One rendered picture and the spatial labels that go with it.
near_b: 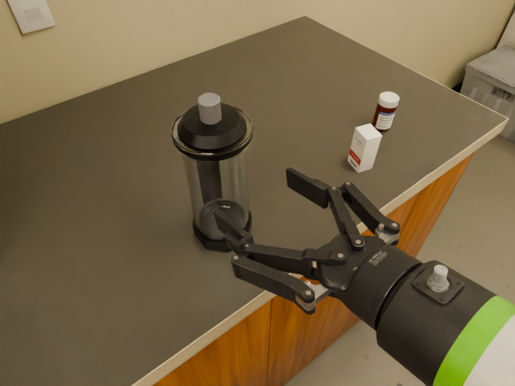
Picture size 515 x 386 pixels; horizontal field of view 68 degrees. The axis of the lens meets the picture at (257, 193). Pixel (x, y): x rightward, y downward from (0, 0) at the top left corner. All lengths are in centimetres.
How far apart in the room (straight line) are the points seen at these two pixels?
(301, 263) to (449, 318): 15
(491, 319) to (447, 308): 3
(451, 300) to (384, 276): 5
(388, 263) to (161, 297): 38
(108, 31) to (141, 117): 24
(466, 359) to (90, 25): 97
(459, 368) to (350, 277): 12
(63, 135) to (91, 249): 33
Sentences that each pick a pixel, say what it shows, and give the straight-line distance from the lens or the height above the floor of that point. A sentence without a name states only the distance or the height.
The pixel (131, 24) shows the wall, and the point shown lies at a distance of 109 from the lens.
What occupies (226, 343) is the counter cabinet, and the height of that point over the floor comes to 77.
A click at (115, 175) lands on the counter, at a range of 82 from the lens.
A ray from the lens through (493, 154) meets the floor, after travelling 259.
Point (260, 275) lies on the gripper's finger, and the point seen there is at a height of 115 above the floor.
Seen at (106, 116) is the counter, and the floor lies 94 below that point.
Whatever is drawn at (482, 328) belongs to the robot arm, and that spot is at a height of 122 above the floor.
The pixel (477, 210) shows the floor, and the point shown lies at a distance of 222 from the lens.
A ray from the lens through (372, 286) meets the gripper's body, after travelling 35.
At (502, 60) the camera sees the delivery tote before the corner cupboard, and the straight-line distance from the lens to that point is 280.
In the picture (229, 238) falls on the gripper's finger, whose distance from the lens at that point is 43.
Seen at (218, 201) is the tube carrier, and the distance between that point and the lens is 56.
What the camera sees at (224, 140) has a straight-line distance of 49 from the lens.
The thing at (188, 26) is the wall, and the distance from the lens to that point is 117.
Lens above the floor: 149
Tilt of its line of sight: 48 degrees down
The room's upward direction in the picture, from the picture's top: straight up
